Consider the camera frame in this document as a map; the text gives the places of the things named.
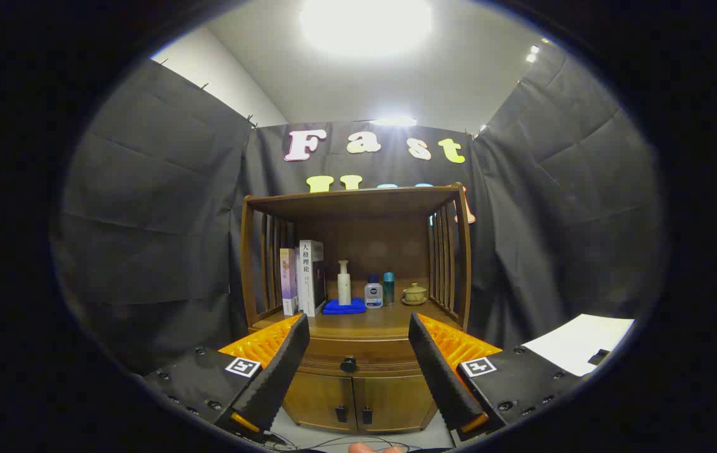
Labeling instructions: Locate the wooden drawer with black knob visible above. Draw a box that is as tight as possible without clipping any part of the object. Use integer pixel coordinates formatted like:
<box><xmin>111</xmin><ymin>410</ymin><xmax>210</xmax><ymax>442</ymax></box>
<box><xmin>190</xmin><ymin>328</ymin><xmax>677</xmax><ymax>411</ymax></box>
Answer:
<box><xmin>296</xmin><ymin>335</ymin><xmax>425</xmax><ymax>378</ymax></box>

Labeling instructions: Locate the blue folded cloth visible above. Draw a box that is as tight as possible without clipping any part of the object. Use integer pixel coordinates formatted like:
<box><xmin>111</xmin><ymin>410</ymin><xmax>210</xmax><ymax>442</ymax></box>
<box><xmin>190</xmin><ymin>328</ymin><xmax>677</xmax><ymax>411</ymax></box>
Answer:
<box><xmin>323</xmin><ymin>298</ymin><xmax>367</xmax><ymax>315</ymax></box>

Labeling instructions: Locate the black backdrop cloth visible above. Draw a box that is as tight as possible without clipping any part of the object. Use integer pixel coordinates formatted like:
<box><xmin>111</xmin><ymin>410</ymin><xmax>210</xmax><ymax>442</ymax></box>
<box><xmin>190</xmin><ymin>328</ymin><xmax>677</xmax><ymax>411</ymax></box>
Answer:
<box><xmin>50</xmin><ymin>58</ymin><xmax>667</xmax><ymax>378</ymax></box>

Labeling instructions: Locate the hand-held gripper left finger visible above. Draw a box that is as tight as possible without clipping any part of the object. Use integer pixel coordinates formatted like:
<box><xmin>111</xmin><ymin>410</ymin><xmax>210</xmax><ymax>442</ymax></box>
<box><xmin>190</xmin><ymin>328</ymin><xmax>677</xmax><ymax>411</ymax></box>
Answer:
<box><xmin>143</xmin><ymin>313</ymin><xmax>311</xmax><ymax>441</ymax></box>

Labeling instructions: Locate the wooden cabinet door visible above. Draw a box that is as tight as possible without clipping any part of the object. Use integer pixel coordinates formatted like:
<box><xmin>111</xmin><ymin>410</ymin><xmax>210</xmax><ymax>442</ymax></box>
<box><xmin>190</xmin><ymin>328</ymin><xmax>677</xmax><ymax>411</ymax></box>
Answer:
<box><xmin>283</xmin><ymin>371</ymin><xmax>358</xmax><ymax>432</ymax></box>
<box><xmin>353</xmin><ymin>374</ymin><xmax>438</xmax><ymax>433</ymax></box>

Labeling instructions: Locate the white bottle with blue cap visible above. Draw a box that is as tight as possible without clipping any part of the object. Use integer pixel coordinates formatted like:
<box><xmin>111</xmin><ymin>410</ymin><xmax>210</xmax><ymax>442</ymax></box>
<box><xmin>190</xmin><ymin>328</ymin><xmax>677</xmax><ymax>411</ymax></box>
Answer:
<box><xmin>364</xmin><ymin>274</ymin><xmax>384</xmax><ymax>310</ymax></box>

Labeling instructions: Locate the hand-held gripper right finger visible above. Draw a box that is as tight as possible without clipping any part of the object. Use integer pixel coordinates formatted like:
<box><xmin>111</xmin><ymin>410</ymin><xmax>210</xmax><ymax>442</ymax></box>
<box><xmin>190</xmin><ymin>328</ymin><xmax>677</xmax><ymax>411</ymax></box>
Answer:
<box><xmin>408</xmin><ymin>311</ymin><xmax>586</xmax><ymax>441</ymax></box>

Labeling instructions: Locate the purple book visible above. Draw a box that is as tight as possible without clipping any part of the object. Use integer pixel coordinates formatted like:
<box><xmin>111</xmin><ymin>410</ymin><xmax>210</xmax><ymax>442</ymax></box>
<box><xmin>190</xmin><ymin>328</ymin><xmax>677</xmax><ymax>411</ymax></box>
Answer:
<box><xmin>279</xmin><ymin>247</ymin><xmax>299</xmax><ymax>316</ymax></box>

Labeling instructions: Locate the wooden countertop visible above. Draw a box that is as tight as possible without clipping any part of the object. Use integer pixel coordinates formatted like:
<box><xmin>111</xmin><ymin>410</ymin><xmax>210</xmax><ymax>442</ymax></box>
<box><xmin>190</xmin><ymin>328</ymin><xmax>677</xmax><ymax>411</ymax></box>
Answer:
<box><xmin>252</xmin><ymin>296</ymin><xmax>463</xmax><ymax>337</ymax></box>

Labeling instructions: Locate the white pump bottle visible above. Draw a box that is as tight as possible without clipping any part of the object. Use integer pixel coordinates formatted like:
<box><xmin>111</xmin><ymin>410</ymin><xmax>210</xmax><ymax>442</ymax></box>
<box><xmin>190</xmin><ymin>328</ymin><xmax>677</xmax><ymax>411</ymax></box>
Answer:
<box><xmin>337</xmin><ymin>260</ymin><xmax>352</xmax><ymax>306</ymax></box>

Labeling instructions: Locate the brown wooden cabinet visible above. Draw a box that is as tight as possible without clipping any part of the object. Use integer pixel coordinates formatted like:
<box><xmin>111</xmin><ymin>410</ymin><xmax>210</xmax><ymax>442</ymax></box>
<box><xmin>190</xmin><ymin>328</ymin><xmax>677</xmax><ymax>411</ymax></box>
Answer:
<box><xmin>240</xmin><ymin>182</ymin><xmax>472</xmax><ymax>435</ymax></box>

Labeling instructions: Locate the thick white book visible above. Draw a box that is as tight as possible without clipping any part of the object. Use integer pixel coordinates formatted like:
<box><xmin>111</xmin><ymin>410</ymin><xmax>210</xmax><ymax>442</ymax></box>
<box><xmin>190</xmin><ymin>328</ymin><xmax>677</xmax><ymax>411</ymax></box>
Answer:
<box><xmin>299</xmin><ymin>240</ymin><xmax>326</xmax><ymax>317</ymax></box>

